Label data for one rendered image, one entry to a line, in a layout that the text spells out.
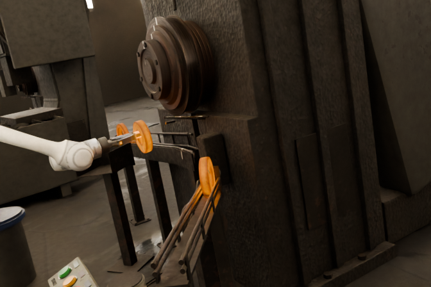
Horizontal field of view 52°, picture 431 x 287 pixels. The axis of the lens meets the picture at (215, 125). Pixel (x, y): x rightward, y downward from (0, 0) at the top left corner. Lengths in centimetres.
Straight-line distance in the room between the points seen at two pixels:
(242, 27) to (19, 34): 308
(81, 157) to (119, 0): 1107
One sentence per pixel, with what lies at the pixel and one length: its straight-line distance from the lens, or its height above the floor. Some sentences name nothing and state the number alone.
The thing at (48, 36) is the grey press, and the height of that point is 151.
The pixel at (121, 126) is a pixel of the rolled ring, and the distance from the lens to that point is 312.
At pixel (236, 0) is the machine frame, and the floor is 133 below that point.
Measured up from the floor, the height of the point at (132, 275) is 52.
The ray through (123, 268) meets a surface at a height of 1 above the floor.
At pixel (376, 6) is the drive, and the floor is 122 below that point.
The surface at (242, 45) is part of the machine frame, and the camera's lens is 177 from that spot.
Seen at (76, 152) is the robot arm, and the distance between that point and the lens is 174.
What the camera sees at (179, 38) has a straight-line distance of 191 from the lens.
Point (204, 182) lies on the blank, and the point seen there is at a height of 71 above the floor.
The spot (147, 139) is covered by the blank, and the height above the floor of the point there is 82.
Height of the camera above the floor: 120
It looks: 11 degrees down
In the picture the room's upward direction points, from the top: 10 degrees counter-clockwise
